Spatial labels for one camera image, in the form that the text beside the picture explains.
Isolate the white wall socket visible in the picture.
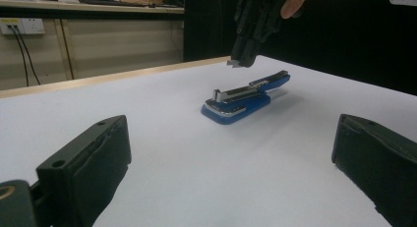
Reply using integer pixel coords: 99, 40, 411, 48
0, 18, 46, 36

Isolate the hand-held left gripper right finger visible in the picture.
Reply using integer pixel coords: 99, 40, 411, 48
330, 113, 417, 227

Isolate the black keyboard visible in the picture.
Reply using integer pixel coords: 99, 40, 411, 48
79, 0, 149, 8

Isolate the wooden desk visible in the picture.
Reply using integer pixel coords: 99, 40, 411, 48
0, 0, 186, 16

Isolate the black power cable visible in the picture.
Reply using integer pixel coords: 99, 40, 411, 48
12, 24, 42, 86
7, 24, 30, 87

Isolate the thin black wall cable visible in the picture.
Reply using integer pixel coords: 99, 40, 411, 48
59, 19, 76, 81

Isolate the black curtain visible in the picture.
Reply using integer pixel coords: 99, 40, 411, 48
182, 0, 417, 96

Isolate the blue stapler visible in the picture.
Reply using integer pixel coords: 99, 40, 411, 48
200, 69, 292, 126

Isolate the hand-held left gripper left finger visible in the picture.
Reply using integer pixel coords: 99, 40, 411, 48
35, 114, 133, 227

